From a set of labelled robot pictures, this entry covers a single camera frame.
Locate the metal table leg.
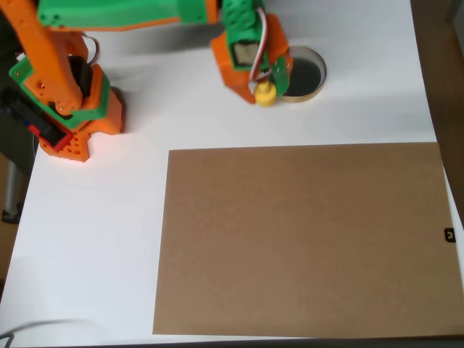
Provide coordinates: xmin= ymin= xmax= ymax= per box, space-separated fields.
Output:
xmin=1 ymin=161 xmax=22 ymax=224

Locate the red and white servo cable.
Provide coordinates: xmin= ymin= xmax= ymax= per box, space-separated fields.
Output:
xmin=249 ymin=7 xmax=273 ymax=86

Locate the grey cable with plug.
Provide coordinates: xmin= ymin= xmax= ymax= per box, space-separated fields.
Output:
xmin=0 ymin=318 xmax=88 ymax=346

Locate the round dish with gold rim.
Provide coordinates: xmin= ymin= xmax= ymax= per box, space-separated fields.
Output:
xmin=279 ymin=45 xmax=327 ymax=104

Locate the small yellow plastic piece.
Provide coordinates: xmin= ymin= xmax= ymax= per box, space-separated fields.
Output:
xmin=254 ymin=80 xmax=279 ymax=109

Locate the brown fibreboard sheet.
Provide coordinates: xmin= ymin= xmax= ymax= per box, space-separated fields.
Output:
xmin=152 ymin=142 xmax=464 ymax=339

